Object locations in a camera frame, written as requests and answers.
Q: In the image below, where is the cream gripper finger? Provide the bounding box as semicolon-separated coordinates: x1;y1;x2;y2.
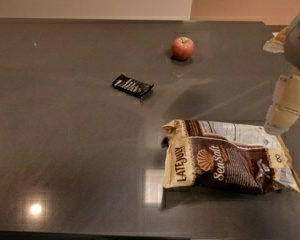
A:
263;27;288;53
264;70;300;135

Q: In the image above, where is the black rxbar chocolate wrapper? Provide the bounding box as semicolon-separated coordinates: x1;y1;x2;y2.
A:
112;74;154;99

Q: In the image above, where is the brown Late July chip bag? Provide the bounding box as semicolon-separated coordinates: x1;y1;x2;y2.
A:
163;119;300;194

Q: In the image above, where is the red apple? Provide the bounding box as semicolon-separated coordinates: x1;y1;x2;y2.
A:
171;37;194;61

